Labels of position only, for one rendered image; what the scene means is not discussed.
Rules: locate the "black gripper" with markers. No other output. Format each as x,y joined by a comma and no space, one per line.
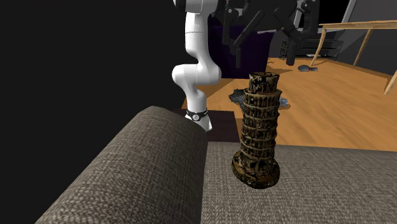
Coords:
257,6

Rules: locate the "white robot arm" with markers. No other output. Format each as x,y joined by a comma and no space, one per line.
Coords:
195,40

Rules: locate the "dark purple cabinet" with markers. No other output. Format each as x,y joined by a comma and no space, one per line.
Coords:
251,59

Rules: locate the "grey shoes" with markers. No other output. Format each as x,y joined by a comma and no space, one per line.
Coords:
305,68

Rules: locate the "black low shelf unit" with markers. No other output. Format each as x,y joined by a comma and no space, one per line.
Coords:
319,46

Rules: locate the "brown leaning tower figure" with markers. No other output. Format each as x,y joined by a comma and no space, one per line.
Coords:
257,136

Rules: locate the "dark robot stand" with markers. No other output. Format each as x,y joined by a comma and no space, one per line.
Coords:
221,125

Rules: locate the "light wooden table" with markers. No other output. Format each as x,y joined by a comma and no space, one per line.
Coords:
356,24

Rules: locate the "grey fabric sofa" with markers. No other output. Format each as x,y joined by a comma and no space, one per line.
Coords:
139,173

